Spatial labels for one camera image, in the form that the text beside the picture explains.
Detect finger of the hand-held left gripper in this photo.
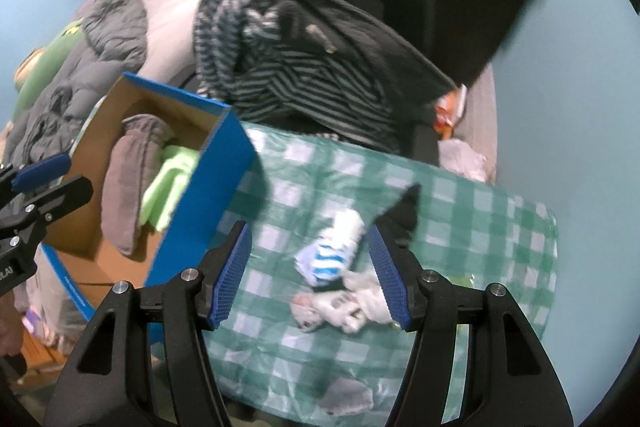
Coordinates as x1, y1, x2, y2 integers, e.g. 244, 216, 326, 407
0, 175, 94, 249
0, 153, 72, 196

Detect black sock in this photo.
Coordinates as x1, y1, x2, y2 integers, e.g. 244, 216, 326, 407
372, 183, 422, 248

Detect green checkered tablecloth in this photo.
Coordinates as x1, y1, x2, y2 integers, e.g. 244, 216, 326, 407
204, 122, 559, 424

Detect white blue striped sock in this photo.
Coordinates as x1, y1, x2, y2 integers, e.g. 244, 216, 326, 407
295, 209, 363, 289

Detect grey sock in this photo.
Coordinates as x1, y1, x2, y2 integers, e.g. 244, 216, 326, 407
320, 377, 374, 416

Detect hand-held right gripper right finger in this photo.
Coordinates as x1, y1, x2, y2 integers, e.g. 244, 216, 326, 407
367, 224, 576, 427

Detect light green cloth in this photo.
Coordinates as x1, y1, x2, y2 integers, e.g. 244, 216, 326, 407
140, 145, 200, 230

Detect grey sweatpants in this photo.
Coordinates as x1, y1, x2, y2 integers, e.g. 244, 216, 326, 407
102, 114, 175, 256

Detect grey puffer jacket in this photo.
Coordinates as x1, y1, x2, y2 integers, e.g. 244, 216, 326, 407
4, 0, 149, 172

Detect light grey bed sheet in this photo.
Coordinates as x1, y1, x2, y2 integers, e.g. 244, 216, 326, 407
139, 0, 207, 94

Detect green plush pillow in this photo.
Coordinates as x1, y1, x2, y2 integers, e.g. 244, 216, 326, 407
12, 21, 85, 118

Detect white patterned cloth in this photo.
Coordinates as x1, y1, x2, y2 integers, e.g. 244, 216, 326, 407
292, 272, 401, 334

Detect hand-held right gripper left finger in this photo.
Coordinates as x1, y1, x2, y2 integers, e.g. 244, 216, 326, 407
42, 221, 253, 427

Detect orange white plastic bag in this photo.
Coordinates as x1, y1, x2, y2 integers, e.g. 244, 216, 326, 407
434, 88, 469, 130

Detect grey striped fleece garment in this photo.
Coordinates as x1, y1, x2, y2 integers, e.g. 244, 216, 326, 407
192, 0, 397, 144

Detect blue cardboard box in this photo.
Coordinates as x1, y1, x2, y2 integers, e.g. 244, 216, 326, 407
40, 72, 258, 338

